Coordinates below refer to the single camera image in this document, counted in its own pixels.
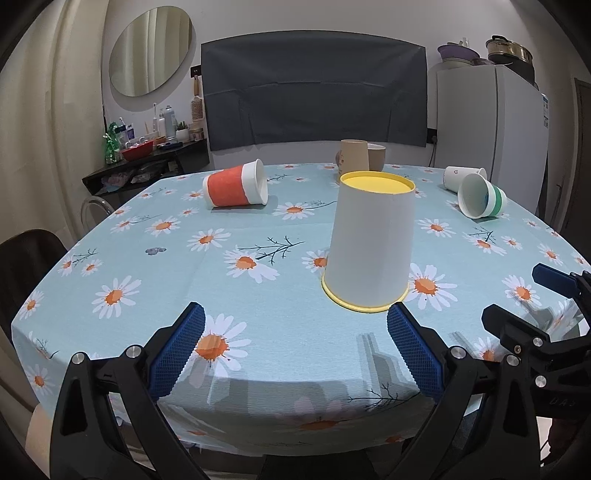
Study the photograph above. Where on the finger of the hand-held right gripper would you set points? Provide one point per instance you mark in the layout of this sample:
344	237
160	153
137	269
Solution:
551	276
508	325

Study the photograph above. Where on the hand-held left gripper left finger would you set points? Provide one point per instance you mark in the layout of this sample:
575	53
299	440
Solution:
178	350

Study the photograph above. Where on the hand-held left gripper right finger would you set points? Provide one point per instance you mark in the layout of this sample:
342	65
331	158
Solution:
415	350

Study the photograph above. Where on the white cup with yellow rim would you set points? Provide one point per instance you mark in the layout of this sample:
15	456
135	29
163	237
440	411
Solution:
371	240

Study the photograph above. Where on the white cup with green stripe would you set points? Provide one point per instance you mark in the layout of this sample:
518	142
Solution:
480	196

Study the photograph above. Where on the white cup with heart print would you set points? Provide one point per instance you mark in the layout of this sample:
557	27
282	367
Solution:
455	177

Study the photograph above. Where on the orange and white paper cup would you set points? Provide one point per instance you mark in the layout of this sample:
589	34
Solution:
231	187

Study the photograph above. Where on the brown paper cup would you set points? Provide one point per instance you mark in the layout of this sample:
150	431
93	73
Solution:
376	157

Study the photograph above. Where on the beige paper cup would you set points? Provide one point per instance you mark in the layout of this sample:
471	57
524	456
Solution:
353	156

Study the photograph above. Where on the brown door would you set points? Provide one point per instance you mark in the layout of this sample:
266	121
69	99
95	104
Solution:
582	152

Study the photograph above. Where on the white refrigerator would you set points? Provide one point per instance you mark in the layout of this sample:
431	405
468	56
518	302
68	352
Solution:
489	124

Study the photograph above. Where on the transparent chair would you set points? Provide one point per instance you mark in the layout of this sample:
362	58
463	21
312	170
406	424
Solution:
94	207

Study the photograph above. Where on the dark brown chair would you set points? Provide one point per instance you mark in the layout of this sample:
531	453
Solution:
27	263

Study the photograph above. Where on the black side table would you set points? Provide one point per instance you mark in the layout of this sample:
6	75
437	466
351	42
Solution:
187	154

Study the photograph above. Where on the green tinsel decoration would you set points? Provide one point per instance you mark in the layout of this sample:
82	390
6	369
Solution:
111	145

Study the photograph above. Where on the small potted plant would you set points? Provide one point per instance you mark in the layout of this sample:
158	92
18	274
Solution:
182	133

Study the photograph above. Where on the stacked metal pots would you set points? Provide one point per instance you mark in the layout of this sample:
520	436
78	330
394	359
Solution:
508	53

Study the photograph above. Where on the wooden hair brush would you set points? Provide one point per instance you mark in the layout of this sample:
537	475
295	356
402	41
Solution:
197	108

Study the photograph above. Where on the purple basin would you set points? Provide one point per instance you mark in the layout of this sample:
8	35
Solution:
457	51

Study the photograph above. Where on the beige curtain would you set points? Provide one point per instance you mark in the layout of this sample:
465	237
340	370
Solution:
55	115

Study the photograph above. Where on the dark grey cloth cover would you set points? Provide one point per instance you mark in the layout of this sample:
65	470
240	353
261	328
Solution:
314	87

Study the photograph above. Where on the oval wall mirror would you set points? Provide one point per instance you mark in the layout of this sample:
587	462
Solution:
150	50

